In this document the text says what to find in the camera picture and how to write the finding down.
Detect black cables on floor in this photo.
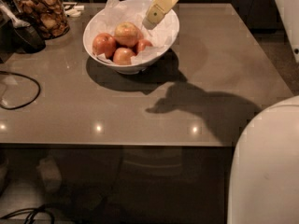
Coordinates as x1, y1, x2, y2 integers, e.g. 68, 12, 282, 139
0, 204, 88, 224

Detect right small red apple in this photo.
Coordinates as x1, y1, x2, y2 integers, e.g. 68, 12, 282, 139
135, 39, 152, 53

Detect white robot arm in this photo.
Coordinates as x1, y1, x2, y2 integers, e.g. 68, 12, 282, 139
149, 14, 299, 224

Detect left red apple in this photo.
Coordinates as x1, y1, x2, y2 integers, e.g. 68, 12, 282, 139
93, 33, 117, 59

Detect black cable on table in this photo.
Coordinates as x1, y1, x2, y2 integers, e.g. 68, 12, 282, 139
0, 70, 42, 111

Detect small white items behind jar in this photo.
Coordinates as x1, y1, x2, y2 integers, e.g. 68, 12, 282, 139
64, 5, 85, 18

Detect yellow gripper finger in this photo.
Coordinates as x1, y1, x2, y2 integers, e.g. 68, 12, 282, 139
142, 0, 179, 30

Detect front red apple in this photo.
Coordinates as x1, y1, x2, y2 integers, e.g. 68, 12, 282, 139
113, 48, 135, 65

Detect yellow-red apple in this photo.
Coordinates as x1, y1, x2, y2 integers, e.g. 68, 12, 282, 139
114, 21, 143, 48

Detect white ceramic bowl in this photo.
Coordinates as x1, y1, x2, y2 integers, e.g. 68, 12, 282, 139
82, 0, 180, 76

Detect glass jar of dried chips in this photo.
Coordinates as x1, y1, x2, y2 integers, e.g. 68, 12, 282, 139
13, 0, 69, 39

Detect white paper liner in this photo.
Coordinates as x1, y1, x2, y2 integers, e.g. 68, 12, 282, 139
95, 0, 178, 66

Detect black appliance with metal lever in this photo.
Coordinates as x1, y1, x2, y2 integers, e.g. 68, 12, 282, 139
0, 0, 46, 54

